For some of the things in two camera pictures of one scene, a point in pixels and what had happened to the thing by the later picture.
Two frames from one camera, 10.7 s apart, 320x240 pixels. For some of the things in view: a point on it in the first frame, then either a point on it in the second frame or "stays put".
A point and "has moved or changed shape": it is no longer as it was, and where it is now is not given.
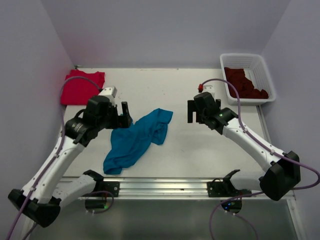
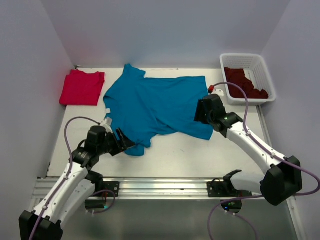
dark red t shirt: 243,85 stays put
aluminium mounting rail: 167,188 stays put
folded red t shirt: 79,87 stays put
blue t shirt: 126,145 has moved or changed shape
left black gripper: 123,121 → 125,142
